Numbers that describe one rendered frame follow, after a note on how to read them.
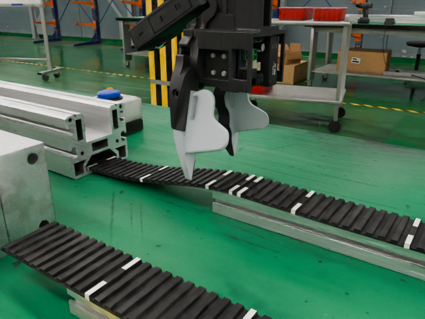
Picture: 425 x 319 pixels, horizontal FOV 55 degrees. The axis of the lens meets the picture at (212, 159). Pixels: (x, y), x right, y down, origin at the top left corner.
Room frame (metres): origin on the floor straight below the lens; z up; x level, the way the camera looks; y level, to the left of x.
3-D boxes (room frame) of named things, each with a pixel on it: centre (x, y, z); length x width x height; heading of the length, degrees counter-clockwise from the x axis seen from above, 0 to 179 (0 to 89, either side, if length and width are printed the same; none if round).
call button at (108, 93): (0.70, 0.18, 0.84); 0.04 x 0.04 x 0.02
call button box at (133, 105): (0.70, 0.19, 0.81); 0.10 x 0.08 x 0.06; 146
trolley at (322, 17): (3.61, -0.66, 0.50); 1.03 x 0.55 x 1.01; 69
